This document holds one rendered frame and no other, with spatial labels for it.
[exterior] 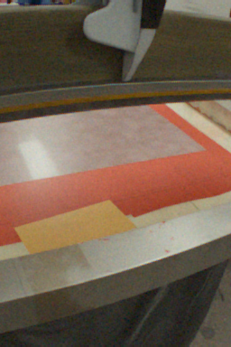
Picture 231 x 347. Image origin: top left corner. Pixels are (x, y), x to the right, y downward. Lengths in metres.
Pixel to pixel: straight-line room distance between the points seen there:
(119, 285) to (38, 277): 0.06
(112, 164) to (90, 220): 0.11
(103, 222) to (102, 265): 0.10
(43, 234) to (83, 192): 0.08
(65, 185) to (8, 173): 0.07
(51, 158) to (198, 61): 0.21
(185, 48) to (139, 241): 0.18
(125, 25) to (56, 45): 0.06
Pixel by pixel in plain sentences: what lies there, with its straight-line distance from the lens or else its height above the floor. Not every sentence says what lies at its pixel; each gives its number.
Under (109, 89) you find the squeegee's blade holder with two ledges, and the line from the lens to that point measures 0.31.
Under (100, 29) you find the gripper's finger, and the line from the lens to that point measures 0.28.
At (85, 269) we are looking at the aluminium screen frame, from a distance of 0.25.
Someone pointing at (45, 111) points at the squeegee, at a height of 1.05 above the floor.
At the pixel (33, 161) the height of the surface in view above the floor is 0.96.
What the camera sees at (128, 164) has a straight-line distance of 0.44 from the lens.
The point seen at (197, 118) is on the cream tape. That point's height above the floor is 0.96.
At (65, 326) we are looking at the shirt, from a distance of 0.47.
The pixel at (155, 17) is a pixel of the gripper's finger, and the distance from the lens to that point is 0.29.
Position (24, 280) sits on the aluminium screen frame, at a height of 0.99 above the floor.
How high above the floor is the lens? 1.18
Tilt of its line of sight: 32 degrees down
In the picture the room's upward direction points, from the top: 7 degrees clockwise
